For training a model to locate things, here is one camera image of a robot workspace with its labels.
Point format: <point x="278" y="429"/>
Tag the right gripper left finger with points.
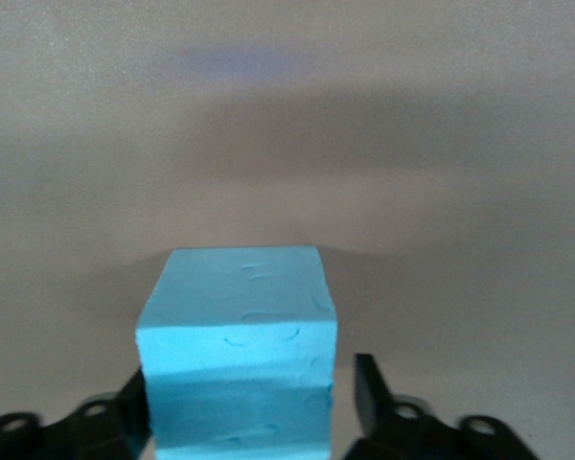
<point x="100" y="431"/>

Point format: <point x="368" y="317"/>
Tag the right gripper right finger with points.
<point x="412" y="436"/>

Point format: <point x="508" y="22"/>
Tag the light blue foam block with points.
<point x="239" y="359"/>

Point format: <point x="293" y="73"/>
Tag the brown table cloth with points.
<point x="436" y="144"/>

